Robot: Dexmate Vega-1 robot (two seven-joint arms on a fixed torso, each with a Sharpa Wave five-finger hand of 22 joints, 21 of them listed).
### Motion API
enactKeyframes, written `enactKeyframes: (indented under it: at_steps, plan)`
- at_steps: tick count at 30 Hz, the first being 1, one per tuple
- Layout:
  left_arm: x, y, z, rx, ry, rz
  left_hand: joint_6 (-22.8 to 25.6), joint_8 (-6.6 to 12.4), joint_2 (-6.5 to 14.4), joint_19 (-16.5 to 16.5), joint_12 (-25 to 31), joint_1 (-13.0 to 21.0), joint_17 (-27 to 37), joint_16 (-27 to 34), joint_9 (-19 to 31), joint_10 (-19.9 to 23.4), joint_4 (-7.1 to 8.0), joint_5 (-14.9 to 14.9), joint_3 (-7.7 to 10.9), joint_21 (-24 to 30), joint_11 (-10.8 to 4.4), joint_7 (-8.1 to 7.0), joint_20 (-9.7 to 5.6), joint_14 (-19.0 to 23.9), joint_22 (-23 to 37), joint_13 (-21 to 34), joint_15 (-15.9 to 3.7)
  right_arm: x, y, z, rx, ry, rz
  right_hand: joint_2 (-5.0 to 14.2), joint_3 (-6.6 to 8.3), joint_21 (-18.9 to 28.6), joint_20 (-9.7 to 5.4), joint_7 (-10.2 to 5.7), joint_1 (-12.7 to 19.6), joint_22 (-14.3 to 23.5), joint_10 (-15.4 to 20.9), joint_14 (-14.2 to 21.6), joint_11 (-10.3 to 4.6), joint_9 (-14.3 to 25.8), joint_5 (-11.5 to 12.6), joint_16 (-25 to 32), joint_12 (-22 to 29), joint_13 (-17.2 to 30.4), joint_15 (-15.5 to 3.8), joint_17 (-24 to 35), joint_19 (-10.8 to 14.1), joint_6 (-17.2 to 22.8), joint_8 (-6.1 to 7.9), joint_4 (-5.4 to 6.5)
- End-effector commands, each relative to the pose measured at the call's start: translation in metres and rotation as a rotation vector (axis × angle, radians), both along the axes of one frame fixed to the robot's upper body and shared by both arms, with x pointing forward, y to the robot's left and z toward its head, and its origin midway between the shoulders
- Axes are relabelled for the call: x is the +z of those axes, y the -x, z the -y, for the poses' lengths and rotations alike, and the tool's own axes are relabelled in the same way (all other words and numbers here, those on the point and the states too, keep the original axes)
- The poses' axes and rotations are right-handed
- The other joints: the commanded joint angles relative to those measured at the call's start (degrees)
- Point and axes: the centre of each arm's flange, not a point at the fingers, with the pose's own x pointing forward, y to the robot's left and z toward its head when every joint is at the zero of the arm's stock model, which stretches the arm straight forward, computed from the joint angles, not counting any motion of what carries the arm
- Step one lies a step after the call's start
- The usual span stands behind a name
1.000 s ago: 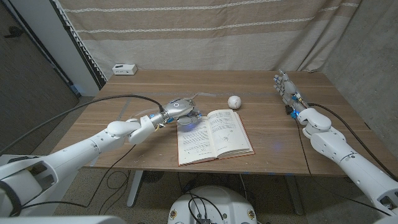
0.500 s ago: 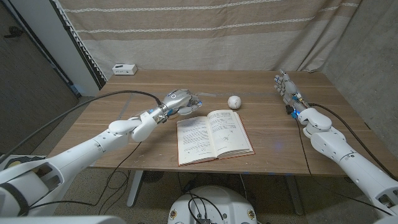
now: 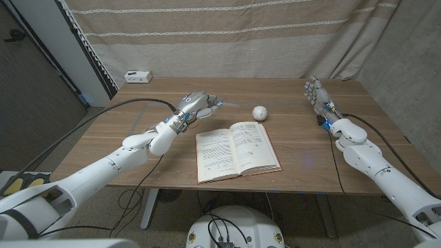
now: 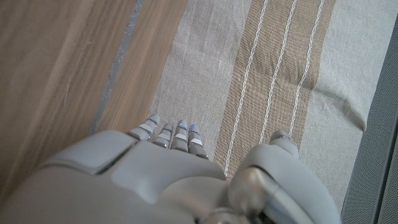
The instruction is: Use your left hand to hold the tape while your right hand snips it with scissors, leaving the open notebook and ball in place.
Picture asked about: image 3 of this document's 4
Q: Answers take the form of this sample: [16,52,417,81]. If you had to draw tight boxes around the white power strip box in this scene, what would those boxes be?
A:
[124,70,153,84]

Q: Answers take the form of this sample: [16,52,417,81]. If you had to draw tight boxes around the black torso cable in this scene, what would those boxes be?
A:
[205,213,249,248]

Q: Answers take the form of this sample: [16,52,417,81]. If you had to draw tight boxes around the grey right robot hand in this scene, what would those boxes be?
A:
[303,75,345,131]

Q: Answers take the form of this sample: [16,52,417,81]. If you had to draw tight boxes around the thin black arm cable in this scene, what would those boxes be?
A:
[328,130,438,239]
[38,154,165,238]

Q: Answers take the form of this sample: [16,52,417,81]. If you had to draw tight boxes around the black looped floor cable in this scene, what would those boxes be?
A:
[110,187,145,238]

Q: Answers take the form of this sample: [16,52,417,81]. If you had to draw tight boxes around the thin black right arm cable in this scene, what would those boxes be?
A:
[328,130,438,239]

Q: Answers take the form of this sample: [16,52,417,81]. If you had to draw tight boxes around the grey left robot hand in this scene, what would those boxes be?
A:
[164,91,224,135]

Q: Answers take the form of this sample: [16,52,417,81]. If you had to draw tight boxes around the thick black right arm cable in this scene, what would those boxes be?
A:
[342,112,441,201]

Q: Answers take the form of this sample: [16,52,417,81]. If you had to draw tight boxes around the beige striped curtain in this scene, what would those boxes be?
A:
[63,0,402,89]

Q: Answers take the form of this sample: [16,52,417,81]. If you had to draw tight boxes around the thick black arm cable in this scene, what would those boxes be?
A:
[0,98,177,197]
[342,112,441,201]

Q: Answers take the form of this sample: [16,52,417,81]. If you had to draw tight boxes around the white baseball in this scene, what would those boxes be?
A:
[252,105,269,122]

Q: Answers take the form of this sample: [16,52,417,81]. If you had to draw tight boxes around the black backdrop frame pole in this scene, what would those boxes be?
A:
[54,0,119,100]

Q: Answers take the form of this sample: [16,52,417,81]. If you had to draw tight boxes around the open book with red cover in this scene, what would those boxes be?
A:
[195,121,283,185]

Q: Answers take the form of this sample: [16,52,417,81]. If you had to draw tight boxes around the black ribbed round object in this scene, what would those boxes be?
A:
[158,188,183,203]

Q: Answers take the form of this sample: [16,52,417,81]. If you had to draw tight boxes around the grey metal table leg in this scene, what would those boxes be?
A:
[140,188,161,231]
[316,194,338,239]

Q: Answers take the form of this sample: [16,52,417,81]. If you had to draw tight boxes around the white robot torso base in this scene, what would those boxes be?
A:
[185,205,286,248]

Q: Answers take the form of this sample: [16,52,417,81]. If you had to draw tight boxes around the black door handle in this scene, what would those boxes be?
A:
[3,29,27,43]

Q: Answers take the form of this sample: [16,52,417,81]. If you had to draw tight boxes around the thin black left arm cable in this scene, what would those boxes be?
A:
[38,154,165,238]

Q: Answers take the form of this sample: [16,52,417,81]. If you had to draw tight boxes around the yellow black foot pedal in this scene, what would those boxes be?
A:
[1,175,25,196]
[23,174,52,189]

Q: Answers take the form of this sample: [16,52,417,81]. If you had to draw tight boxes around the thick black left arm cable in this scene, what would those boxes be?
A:
[0,98,177,197]

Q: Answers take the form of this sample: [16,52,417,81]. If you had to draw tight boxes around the grey textured backdrop cloth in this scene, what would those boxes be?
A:
[356,0,441,166]

